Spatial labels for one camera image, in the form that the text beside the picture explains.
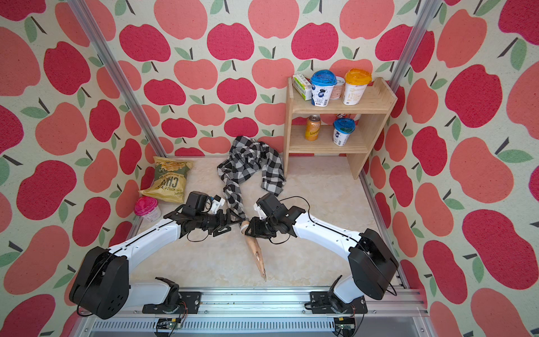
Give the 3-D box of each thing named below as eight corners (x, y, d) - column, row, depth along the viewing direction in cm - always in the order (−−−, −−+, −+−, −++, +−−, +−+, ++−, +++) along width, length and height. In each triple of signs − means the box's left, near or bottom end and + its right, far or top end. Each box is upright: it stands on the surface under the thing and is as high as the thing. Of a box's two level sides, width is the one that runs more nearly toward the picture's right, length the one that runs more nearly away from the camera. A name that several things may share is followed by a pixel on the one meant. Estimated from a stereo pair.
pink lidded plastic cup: (142, 224, 96) (130, 212, 88) (149, 207, 102) (139, 194, 93) (159, 224, 96) (149, 212, 88) (165, 207, 102) (156, 195, 94)
